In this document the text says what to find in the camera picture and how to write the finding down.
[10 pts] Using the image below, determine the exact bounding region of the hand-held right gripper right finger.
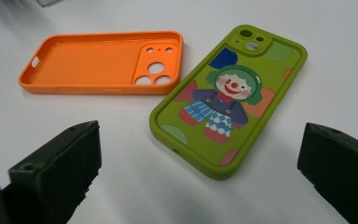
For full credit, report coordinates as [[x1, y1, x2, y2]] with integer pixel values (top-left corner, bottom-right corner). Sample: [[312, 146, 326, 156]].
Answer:
[[297, 122, 358, 224]]

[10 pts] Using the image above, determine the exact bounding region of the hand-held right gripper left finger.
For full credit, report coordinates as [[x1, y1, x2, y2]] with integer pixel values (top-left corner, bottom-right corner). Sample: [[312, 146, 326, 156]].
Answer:
[[1, 120, 103, 224]]

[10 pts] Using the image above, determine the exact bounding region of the orange phone case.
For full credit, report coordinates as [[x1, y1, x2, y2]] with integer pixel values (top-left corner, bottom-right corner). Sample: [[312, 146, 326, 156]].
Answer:
[[18, 30, 185, 96]]

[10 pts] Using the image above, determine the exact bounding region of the green clown phone case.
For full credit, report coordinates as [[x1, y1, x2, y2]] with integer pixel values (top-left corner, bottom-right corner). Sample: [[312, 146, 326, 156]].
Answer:
[[148, 23, 309, 181]]

